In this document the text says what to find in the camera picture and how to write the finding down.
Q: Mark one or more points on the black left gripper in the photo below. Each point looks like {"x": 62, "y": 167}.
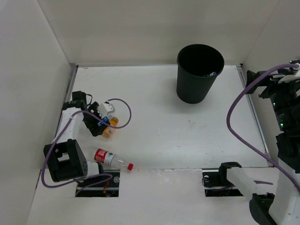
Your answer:
{"x": 94, "y": 122}

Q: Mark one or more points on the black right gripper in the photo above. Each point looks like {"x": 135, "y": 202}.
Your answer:
{"x": 272, "y": 85}

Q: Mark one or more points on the blue label clear bottle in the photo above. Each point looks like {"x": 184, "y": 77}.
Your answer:
{"x": 105, "y": 119}

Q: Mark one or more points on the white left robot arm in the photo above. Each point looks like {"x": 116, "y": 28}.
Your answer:
{"x": 66, "y": 160}

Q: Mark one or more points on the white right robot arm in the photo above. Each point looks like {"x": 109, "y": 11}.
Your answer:
{"x": 282, "y": 208}

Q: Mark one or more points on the black ribbed plastic bin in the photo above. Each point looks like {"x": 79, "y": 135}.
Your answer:
{"x": 194, "y": 61}

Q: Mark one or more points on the orange juice bottle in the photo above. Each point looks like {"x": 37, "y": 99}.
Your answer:
{"x": 107, "y": 133}

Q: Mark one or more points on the red label clear bottle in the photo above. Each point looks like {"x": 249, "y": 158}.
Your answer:
{"x": 113, "y": 160}

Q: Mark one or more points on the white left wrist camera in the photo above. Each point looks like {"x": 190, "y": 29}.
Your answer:
{"x": 105, "y": 108}

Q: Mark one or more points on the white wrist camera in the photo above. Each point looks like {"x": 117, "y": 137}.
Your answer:
{"x": 105, "y": 108}
{"x": 287, "y": 75}

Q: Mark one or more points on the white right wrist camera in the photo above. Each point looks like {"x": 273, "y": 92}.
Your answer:
{"x": 287, "y": 75}

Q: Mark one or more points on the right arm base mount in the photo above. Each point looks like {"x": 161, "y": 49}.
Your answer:
{"x": 214, "y": 186}

